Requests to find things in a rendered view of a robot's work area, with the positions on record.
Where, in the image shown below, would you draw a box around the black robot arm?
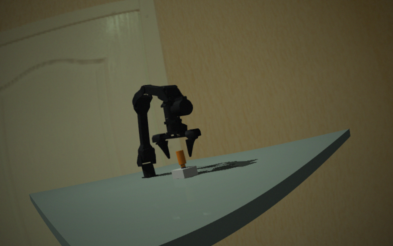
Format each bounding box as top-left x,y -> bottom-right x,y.
132,85 -> 193,179

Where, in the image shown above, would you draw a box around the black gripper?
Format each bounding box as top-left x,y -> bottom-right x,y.
152,116 -> 201,159

